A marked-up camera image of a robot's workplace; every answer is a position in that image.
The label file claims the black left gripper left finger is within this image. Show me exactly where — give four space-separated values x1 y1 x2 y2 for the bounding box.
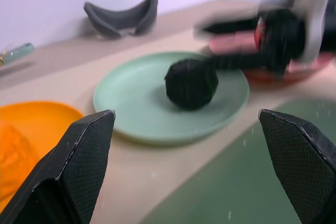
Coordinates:
0 109 116 224

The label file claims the dark green round toy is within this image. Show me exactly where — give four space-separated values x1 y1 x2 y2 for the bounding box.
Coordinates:
164 58 219 111

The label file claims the orange plate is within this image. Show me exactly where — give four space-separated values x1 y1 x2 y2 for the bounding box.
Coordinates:
0 100 85 158

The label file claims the pink red toy item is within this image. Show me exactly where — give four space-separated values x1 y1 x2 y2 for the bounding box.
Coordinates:
209 34 258 52

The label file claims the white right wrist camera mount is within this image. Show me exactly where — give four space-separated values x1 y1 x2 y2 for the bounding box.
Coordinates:
288 0 335 62

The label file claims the red plate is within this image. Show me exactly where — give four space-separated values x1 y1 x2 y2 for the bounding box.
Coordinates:
243 52 336 86

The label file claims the orange toy item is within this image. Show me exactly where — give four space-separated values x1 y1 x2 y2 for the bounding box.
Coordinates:
0 121 40 205

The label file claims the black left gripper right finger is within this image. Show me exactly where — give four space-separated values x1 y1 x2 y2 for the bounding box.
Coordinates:
258 109 336 224

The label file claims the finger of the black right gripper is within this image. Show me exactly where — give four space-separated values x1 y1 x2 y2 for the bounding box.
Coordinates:
201 19 260 35
209 52 265 71

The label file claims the dark green table mat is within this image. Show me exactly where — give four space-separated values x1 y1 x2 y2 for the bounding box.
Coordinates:
138 98 336 224

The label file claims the light green plate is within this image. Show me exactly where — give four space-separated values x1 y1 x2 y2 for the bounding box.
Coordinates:
92 51 250 146

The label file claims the grey curved bowl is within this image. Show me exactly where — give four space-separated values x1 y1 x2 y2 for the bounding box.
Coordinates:
83 0 159 40

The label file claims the pale green tube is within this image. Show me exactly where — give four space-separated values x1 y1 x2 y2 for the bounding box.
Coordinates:
0 42 35 66

